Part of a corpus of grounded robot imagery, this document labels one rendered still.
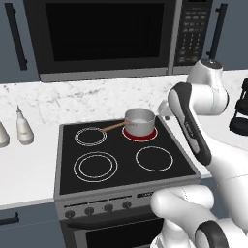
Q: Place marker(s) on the grey base cupboard front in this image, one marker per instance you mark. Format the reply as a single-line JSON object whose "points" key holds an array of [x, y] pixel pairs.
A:
{"points": [[210, 187]]}

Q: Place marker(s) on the black and steel microwave oven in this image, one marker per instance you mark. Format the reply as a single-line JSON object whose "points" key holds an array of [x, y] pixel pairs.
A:
{"points": [[106, 32]]}

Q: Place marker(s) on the oven door with dark window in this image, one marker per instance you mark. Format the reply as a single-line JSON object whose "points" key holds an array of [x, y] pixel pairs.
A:
{"points": [[122, 235]]}

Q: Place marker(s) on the dark stove knob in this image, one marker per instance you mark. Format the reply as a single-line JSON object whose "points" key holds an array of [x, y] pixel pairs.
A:
{"points": [[89, 211], [126, 204], [69, 214], [108, 208]]}

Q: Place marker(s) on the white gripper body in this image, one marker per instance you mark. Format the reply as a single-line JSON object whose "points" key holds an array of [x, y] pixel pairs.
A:
{"points": [[163, 108]]}

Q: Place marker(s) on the grey drawer front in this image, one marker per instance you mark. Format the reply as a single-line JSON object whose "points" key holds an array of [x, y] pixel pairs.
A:
{"points": [[29, 229]]}

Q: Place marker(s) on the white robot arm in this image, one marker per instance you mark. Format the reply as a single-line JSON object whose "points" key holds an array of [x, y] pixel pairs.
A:
{"points": [[223, 168]]}

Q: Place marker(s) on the white bottle with thin spout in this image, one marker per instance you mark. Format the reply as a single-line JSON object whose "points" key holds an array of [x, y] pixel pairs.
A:
{"points": [[24, 129]]}

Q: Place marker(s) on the steel stove with black hob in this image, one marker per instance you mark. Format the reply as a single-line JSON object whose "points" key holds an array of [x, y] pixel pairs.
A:
{"points": [[126, 168]]}

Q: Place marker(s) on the black countertop appliance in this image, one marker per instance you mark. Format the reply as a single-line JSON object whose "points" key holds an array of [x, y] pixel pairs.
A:
{"points": [[240, 113]]}

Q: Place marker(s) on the grey cupboard door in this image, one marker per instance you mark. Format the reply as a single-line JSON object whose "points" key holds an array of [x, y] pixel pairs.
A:
{"points": [[8, 64], [234, 32]]}

